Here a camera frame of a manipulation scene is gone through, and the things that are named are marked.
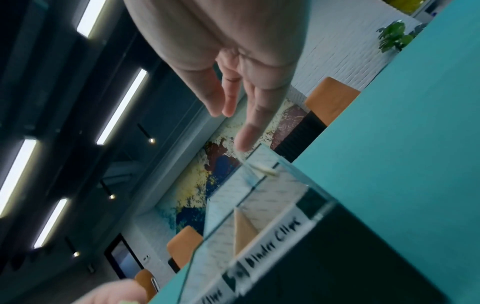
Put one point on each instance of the person's right hand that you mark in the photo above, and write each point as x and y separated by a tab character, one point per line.
225	32

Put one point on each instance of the person's left hand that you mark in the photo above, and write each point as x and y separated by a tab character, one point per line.
116	294

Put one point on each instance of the white clip falling into box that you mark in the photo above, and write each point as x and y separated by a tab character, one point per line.
264	169

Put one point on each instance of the dark green divided box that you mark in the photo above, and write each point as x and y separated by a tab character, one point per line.
356	261

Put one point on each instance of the orange chair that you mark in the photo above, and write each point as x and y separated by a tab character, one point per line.
144	283
330	99
183	246

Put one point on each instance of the black framed glass door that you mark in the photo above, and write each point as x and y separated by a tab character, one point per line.
122	258

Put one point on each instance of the black pendant spot lamp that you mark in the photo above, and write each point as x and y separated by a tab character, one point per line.
107	190
72	246
145	133

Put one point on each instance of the long ceiling light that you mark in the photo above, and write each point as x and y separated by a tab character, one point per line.
92	16
122	107
17	178
50	222

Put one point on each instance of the black bench sofa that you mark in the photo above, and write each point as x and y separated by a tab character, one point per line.
300	136

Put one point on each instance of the potted green plant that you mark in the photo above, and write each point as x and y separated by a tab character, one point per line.
393	35

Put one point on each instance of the green table cloth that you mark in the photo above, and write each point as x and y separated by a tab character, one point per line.
405	118

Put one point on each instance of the colourful wall mural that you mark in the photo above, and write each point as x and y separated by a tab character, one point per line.
195	184

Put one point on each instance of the green yellow wall painting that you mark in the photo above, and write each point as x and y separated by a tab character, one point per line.
405	3

